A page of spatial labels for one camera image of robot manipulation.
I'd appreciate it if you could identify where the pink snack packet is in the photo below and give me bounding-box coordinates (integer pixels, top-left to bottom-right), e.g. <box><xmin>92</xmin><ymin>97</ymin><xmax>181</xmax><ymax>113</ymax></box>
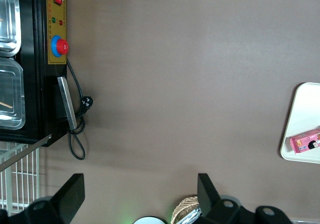
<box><xmin>289</xmin><ymin>128</ymin><xmax>320</xmax><ymax>156</ymax></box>

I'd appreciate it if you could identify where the silver handle bar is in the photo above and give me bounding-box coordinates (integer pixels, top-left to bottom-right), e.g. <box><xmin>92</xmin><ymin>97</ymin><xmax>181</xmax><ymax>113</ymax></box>
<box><xmin>57</xmin><ymin>76</ymin><xmax>78</xmax><ymax>130</ymax></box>

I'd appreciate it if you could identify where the black sealing machine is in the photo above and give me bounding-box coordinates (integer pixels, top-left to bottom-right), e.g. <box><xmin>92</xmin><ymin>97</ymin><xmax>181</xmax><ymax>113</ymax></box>
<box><xmin>0</xmin><ymin>0</ymin><xmax>69</xmax><ymax>148</ymax></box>

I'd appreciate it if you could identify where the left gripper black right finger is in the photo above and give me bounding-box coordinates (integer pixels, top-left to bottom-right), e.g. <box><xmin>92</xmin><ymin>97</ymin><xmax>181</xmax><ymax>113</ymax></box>
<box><xmin>197</xmin><ymin>173</ymin><xmax>293</xmax><ymax>224</ymax></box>

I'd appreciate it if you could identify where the yellow control panel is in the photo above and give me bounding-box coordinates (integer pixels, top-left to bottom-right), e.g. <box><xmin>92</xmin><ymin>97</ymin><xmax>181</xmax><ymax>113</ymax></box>
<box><xmin>46</xmin><ymin>0</ymin><xmax>68</xmax><ymax>65</ymax></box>

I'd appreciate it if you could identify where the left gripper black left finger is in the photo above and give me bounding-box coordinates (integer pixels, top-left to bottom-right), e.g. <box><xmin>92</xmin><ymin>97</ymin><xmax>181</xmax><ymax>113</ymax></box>
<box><xmin>0</xmin><ymin>173</ymin><xmax>86</xmax><ymax>224</ymax></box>

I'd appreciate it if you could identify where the grey metal bar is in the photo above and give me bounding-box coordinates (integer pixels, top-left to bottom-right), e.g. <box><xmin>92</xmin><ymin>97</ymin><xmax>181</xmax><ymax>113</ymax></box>
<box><xmin>0</xmin><ymin>133</ymin><xmax>52</xmax><ymax>173</ymax></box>

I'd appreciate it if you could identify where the white wire basket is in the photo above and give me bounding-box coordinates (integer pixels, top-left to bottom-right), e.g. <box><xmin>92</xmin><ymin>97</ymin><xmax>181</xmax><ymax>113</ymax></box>
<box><xmin>0</xmin><ymin>141</ymin><xmax>41</xmax><ymax>216</ymax></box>

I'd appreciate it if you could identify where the red emergency stop button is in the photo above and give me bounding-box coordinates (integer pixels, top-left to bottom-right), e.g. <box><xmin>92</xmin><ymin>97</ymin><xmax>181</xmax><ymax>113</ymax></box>
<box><xmin>50</xmin><ymin>35</ymin><xmax>70</xmax><ymax>59</ymax></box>

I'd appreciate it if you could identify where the tan oval wicker basket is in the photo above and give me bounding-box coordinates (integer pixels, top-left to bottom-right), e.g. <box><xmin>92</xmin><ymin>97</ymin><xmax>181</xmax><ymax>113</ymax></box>
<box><xmin>170</xmin><ymin>195</ymin><xmax>201</xmax><ymax>224</ymax></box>

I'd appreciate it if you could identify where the black power cable with plug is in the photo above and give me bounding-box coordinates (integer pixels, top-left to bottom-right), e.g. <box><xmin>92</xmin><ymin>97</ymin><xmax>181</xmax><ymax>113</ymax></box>
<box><xmin>66</xmin><ymin>58</ymin><xmax>94</xmax><ymax>160</ymax></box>

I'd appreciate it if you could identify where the cream plastic tray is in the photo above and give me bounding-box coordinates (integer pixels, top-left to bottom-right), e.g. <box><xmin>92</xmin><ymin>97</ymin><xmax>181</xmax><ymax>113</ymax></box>
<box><xmin>279</xmin><ymin>82</ymin><xmax>320</xmax><ymax>164</ymax></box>

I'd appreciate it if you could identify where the steel food tray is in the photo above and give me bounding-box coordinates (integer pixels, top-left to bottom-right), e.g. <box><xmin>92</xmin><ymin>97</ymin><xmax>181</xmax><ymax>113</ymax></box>
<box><xmin>0</xmin><ymin>57</ymin><xmax>26</xmax><ymax>130</ymax></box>
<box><xmin>0</xmin><ymin>0</ymin><xmax>22</xmax><ymax>57</ymax></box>

